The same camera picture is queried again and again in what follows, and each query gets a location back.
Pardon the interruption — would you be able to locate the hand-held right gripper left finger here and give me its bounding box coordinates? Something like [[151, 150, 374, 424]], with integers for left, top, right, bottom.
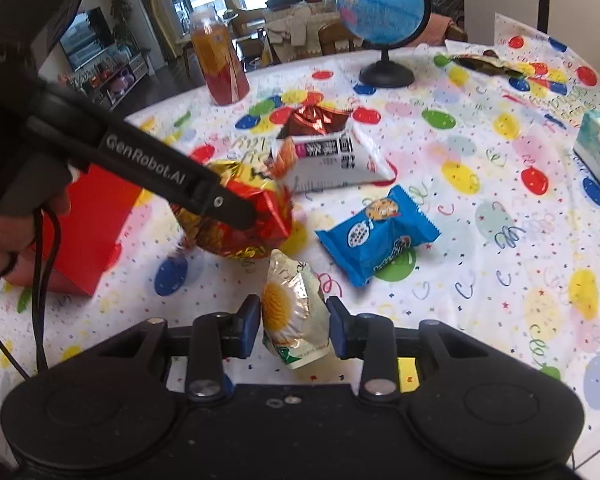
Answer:
[[97, 294, 262, 404]]

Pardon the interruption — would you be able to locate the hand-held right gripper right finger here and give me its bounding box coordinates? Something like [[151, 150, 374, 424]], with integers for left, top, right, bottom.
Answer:
[[326, 296, 486, 404]]

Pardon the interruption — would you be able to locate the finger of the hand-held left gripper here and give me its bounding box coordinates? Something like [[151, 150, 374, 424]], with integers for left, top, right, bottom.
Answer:
[[200, 180, 259, 232]]

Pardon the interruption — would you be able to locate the gold red snack bag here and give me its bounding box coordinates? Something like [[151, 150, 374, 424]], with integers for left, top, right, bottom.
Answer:
[[172, 152, 297, 261]]

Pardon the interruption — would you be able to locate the daisy print snack packet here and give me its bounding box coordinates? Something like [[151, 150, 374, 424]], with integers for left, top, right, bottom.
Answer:
[[261, 249, 331, 371]]

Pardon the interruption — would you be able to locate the blue cookie packet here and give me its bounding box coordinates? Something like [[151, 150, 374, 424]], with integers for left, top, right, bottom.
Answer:
[[315, 185, 441, 288]]

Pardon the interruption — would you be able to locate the red cardboard box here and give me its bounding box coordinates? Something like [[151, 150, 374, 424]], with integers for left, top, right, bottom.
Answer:
[[2, 164, 146, 297]]

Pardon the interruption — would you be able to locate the brown foil snack packet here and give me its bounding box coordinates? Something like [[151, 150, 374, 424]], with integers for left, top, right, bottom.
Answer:
[[277, 102, 353, 141]]

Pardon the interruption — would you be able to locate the person's left hand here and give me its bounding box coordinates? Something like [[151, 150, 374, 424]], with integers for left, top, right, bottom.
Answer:
[[0, 194, 72, 292]]

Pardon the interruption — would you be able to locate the television cabinet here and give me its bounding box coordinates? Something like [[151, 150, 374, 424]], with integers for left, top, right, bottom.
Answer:
[[55, 50, 153, 112]]

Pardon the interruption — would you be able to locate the flat screen television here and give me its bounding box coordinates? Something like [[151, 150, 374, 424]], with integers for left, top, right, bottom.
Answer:
[[59, 7, 117, 72]]

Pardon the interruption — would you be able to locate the white snack packet black print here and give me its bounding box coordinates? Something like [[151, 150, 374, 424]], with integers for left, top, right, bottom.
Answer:
[[271, 127, 397, 194]]

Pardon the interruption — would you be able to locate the tall green houseplant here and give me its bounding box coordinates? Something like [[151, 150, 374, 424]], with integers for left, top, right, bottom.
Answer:
[[110, 0, 142, 57]]

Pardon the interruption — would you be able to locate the orange red drink bottle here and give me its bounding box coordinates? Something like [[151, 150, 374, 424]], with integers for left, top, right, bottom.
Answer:
[[190, 6, 251, 107]]

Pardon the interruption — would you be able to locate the sofa with beige cover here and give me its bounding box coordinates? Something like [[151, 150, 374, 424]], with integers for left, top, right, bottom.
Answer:
[[264, 2, 342, 63]]

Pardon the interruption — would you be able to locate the wooden chair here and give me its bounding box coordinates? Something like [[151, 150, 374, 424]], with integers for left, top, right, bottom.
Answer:
[[319, 20, 363, 57]]

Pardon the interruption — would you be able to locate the blue desk globe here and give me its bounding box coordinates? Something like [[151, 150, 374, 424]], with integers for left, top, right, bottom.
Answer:
[[335, 0, 433, 89]]

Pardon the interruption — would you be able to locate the pink cloth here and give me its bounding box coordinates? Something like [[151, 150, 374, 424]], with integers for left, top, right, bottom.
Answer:
[[426, 11, 468, 47]]

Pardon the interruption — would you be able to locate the dark crumpled snack packet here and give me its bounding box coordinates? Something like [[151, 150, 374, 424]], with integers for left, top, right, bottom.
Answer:
[[445, 51, 520, 77]]

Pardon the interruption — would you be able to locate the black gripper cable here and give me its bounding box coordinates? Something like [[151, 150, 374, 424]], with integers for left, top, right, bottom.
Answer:
[[0, 207, 63, 382]]

